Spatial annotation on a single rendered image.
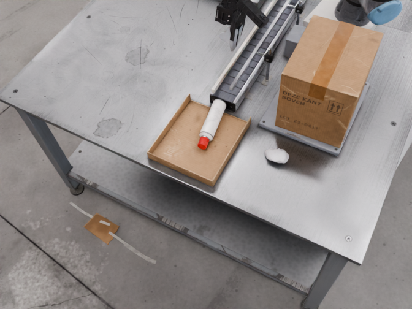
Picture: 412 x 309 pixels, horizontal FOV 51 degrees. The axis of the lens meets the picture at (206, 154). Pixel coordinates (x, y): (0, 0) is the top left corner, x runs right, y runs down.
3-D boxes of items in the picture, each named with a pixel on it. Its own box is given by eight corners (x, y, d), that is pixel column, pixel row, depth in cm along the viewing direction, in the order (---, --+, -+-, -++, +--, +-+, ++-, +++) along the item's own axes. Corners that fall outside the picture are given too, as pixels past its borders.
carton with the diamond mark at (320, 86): (302, 69, 172) (312, 13, 149) (363, 88, 165) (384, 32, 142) (274, 125, 157) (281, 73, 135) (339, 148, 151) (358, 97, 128)
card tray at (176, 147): (189, 99, 169) (189, 92, 166) (251, 123, 161) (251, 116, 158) (148, 158, 155) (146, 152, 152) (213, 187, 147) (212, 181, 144)
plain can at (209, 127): (210, 100, 164) (192, 143, 154) (219, 97, 160) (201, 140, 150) (219, 109, 166) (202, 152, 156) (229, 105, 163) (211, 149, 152)
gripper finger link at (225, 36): (220, 46, 154) (224, 21, 148) (235, 51, 152) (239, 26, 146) (216, 49, 152) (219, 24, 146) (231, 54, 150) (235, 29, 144)
